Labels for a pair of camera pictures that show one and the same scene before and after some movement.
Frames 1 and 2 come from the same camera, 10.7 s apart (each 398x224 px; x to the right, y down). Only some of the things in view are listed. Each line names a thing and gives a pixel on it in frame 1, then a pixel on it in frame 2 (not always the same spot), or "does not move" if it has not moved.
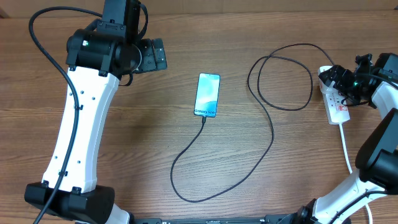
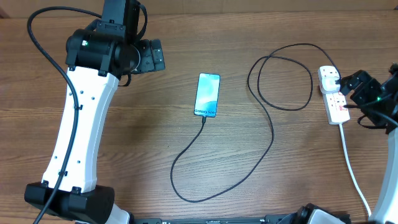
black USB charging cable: [203, 124] → [298, 63]
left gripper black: [150, 63] does not move
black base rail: [273, 219] does not move
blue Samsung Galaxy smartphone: [207, 94] does not move
